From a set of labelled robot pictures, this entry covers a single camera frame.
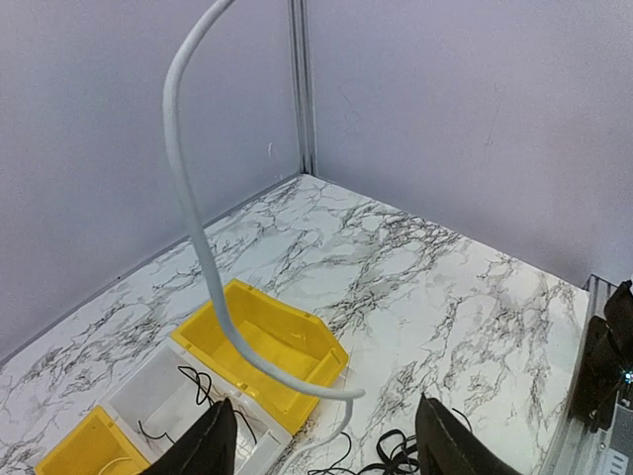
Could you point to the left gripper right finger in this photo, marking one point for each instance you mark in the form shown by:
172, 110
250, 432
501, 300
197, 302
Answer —
446, 446

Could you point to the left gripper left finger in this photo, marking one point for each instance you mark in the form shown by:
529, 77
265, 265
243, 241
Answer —
207, 447

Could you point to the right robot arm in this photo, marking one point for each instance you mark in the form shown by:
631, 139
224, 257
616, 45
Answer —
606, 359

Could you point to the white translucent plastic bin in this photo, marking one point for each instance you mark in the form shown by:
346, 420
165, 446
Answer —
159, 401

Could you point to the left yellow plastic bin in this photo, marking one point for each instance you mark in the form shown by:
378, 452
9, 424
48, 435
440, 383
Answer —
95, 446

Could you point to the yellow plastic bin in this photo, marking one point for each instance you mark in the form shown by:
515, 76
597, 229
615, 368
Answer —
297, 342
95, 446

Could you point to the right yellow plastic bin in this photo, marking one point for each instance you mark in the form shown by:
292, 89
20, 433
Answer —
297, 342

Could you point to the aluminium frame rail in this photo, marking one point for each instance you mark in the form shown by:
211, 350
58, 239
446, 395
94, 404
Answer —
594, 434

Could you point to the right corner post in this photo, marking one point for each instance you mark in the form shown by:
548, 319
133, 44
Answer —
303, 85

